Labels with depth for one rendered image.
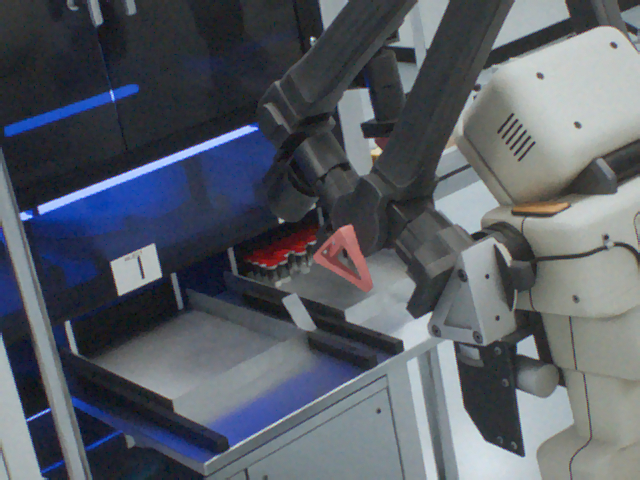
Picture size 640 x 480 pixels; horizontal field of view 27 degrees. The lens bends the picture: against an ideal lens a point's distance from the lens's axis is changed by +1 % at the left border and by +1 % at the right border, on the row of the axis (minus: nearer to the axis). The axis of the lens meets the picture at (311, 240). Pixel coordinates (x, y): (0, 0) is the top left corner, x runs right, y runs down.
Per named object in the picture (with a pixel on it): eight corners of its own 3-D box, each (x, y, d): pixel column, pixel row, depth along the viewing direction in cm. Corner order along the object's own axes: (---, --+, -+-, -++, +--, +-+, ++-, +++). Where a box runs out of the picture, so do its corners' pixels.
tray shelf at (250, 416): (40, 388, 219) (37, 378, 218) (354, 238, 257) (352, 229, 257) (206, 476, 183) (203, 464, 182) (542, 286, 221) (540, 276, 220)
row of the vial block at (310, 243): (260, 285, 238) (255, 261, 236) (334, 249, 248) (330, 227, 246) (267, 287, 236) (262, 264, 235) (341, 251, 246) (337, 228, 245)
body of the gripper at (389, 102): (389, 123, 223) (378, 80, 222) (430, 120, 215) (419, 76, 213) (361, 134, 220) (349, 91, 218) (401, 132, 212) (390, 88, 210)
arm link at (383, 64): (374, 52, 210) (399, 42, 214) (346, 56, 216) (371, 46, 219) (384, 94, 212) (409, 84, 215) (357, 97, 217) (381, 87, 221)
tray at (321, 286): (226, 289, 240) (223, 271, 238) (333, 238, 254) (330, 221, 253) (347, 330, 214) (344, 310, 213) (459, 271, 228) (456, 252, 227)
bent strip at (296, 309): (287, 331, 218) (280, 298, 216) (301, 324, 219) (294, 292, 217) (343, 350, 207) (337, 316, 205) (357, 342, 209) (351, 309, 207)
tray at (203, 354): (64, 366, 221) (59, 347, 220) (191, 305, 235) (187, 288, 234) (176, 420, 195) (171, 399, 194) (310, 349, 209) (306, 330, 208)
